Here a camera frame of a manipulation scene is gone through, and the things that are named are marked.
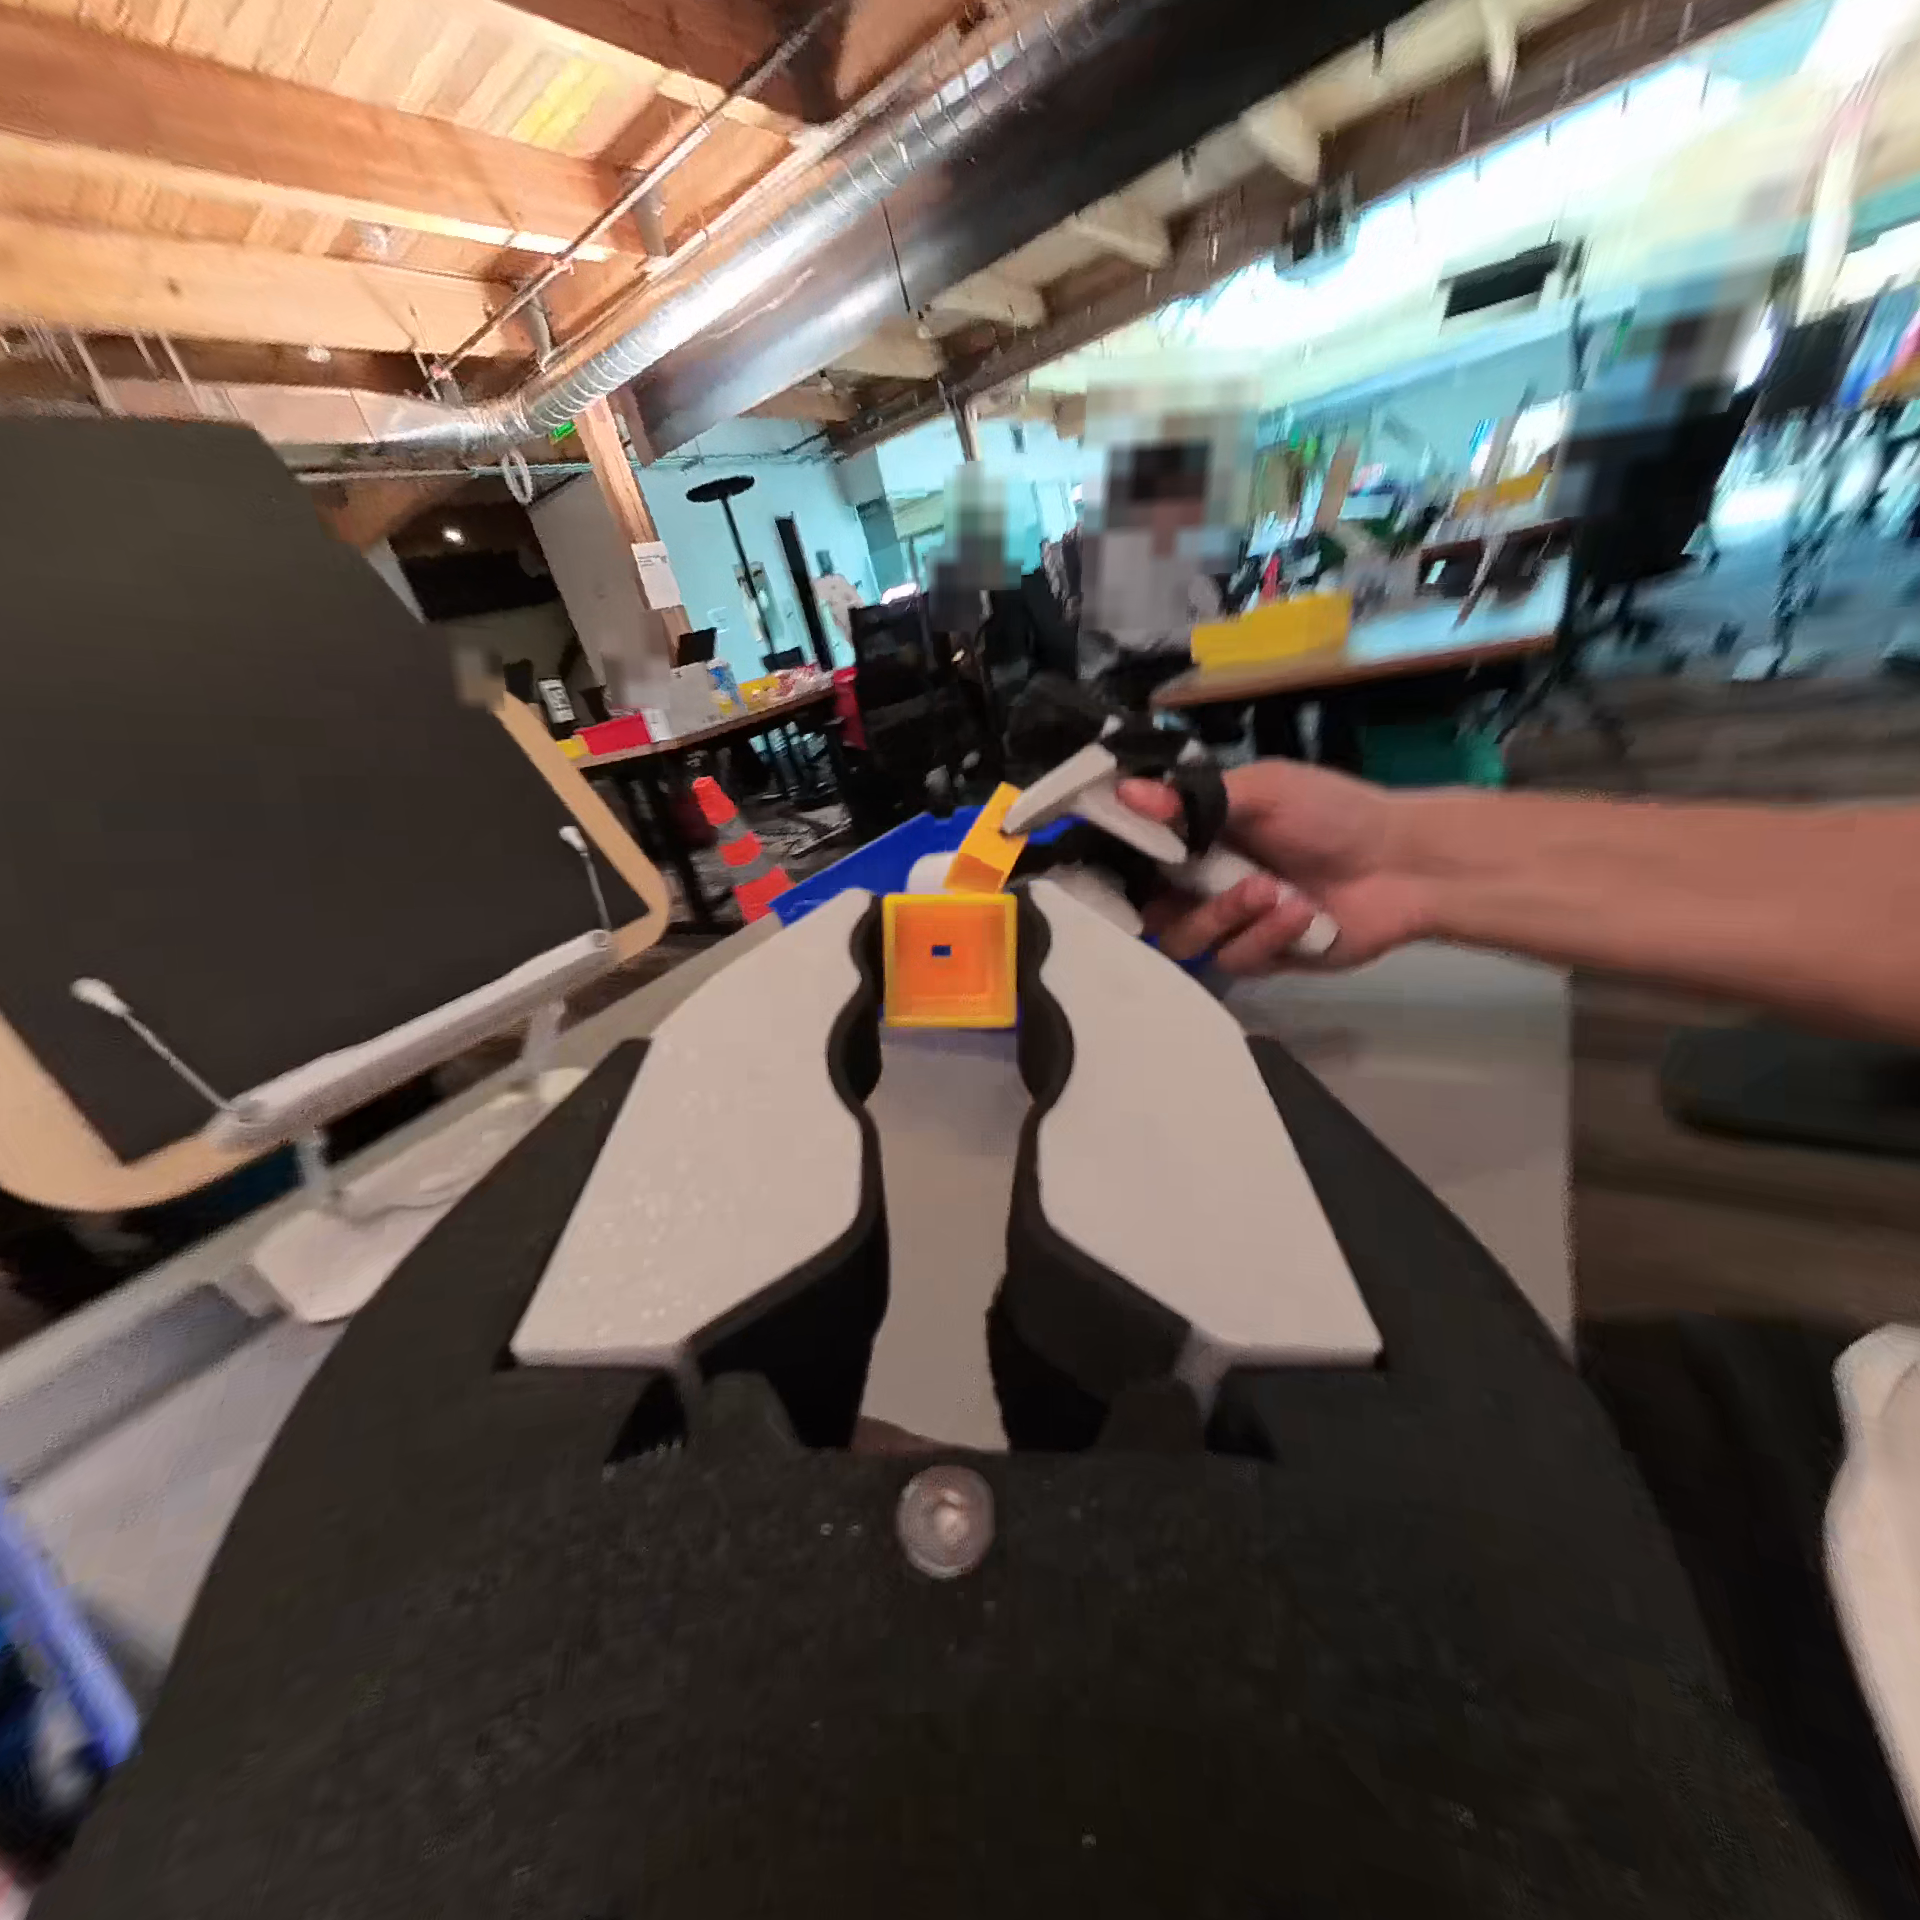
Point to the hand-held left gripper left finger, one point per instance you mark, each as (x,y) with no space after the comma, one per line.
(691,1172)

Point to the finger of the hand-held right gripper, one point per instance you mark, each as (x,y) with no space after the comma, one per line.
(1059,791)

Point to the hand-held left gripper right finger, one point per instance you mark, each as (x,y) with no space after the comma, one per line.
(1201,1172)

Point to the orange yellow toy block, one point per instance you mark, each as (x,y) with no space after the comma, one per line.
(988,840)

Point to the yellow orange square cup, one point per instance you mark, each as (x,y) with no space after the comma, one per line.
(948,961)

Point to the blue bin with tag sticker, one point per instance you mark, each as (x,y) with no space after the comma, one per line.
(856,870)

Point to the person's right hand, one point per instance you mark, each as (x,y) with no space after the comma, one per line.
(1320,840)

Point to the yellow bin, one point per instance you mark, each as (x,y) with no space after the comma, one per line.
(1276,629)

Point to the green bin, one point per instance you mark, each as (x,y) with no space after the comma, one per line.
(1433,753)

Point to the wooden table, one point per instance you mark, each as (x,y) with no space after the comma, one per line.
(1425,646)
(721,726)

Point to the orange traffic cone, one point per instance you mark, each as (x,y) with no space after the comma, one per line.
(744,856)

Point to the white tipped pin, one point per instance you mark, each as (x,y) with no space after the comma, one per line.
(572,835)
(91,993)

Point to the white cardboard box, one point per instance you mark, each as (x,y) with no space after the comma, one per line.
(701,699)

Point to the red bin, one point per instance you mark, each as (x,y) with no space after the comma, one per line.
(616,736)

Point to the black floor lamp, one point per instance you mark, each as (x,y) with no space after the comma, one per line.
(723,489)

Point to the black panel wooden edge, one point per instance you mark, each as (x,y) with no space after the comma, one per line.
(224,751)

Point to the person's white shirt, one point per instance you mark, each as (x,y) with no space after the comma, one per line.
(1874,1575)

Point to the black ceiling duct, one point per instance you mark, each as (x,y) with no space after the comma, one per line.
(961,225)

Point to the silver ventilation duct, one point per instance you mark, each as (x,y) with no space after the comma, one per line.
(705,300)

